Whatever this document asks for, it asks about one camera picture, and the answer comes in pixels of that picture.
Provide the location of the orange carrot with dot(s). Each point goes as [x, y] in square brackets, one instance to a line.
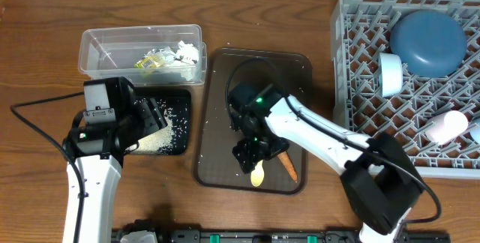
[288, 165]

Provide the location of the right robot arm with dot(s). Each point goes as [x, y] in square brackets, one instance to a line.
[383, 187]

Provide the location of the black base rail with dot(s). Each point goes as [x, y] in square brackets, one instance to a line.
[198, 236]

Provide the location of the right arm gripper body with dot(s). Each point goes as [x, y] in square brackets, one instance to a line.
[260, 147]

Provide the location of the white cup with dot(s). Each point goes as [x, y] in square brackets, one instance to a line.
[446, 126]

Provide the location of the grey dishwasher rack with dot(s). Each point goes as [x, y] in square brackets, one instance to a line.
[360, 31]

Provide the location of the crumpled white tissue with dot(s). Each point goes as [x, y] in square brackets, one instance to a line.
[187, 53]

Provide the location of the yellow plastic spoon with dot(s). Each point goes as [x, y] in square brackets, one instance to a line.
[257, 175]

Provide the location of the yellow green snack wrapper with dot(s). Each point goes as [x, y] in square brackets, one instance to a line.
[156, 58]

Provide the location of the small bowl of rice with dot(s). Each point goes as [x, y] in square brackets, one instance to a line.
[391, 74]

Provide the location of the black waste tray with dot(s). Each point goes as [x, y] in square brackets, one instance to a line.
[179, 100]

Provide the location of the clear plastic waste bin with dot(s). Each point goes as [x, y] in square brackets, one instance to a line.
[112, 52]

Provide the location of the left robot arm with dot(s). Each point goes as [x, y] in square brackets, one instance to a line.
[113, 120]

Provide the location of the pile of white rice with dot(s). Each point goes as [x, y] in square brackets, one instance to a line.
[158, 143]

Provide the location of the blue plate bowl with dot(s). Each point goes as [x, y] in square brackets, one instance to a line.
[432, 44]

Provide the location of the dark brown serving tray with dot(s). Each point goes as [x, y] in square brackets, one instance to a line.
[215, 165]

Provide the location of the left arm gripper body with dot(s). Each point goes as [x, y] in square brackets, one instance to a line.
[152, 118]

